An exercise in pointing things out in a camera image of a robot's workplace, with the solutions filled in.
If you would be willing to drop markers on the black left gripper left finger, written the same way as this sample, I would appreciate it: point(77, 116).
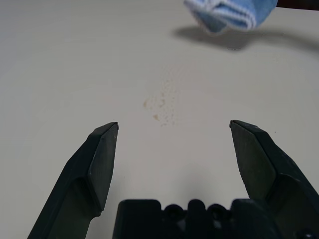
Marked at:
point(82, 174)

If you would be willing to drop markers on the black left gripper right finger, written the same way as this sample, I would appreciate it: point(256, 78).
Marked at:
point(269, 164)

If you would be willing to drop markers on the blue rag with white edging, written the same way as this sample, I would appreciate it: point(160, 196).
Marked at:
point(236, 10)

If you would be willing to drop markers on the brown liquid spill long blob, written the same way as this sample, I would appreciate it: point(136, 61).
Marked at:
point(156, 116)

